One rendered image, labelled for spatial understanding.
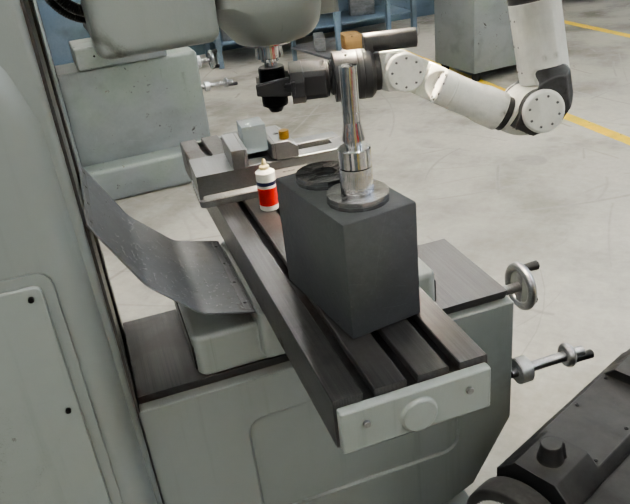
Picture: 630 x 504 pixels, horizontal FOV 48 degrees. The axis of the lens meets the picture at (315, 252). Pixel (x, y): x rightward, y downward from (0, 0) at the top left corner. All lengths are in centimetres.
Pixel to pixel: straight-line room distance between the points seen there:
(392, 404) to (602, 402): 65
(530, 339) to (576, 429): 126
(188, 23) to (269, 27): 14
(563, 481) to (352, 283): 55
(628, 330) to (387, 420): 191
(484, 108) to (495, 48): 453
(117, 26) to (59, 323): 46
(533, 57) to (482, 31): 441
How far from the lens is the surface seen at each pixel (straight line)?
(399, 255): 101
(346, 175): 98
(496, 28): 583
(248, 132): 154
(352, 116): 96
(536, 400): 242
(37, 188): 110
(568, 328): 277
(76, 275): 116
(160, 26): 112
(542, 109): 133
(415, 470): 168
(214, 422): 140
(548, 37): 134
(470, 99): 132
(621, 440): 144
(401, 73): 126
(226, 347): 132
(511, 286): 172
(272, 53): 127
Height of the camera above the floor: 155
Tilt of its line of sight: 28 degrees down
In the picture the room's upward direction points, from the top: 7 degrees counter-clockwise
